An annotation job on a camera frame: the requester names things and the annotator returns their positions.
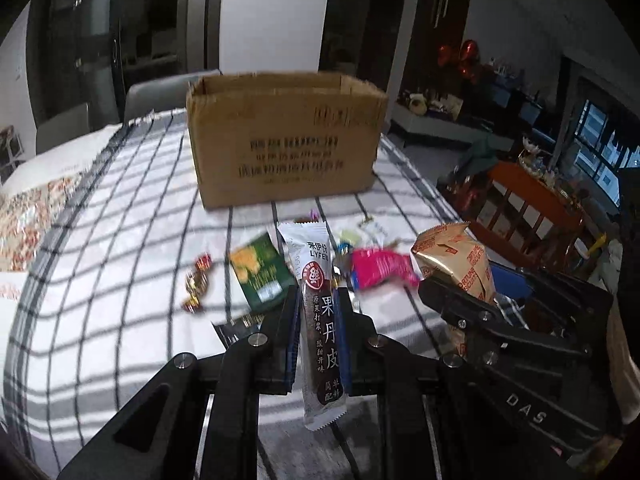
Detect orange tan snack bag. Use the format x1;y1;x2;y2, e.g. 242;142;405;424
411;222;496;304

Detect long dark haw roll packet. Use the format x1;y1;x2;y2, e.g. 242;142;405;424
278;221;346;431

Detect red wooden chair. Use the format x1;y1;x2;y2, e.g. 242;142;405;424
444;162;585;272

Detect black small packet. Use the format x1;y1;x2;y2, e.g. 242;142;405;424
214;313;265;349

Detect pink snack packet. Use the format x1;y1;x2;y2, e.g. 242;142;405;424
350;248;420;289

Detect white small sachet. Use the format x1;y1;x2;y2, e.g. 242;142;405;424
357;217;388;248

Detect blue foil candy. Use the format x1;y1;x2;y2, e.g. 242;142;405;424
332;242;355;286

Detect brown wrapped candy left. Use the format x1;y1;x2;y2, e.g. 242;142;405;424
182;252;212;313

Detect plaid grey white tablecloth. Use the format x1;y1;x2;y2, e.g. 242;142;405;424
0;106;507;480

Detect green snack packet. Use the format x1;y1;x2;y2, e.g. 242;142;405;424
230;232;296;313

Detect white low cabinet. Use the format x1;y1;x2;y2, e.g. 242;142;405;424
390;103;514;152

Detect red foil balloon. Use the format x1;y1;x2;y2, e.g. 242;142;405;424
437;39;482;84

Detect floral patterned mat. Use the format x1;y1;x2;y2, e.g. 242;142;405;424
1;174;84;272

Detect brown cardboard box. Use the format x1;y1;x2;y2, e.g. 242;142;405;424
186;72;388;210

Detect grey dining chair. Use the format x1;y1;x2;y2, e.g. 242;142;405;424
124;70;221;122

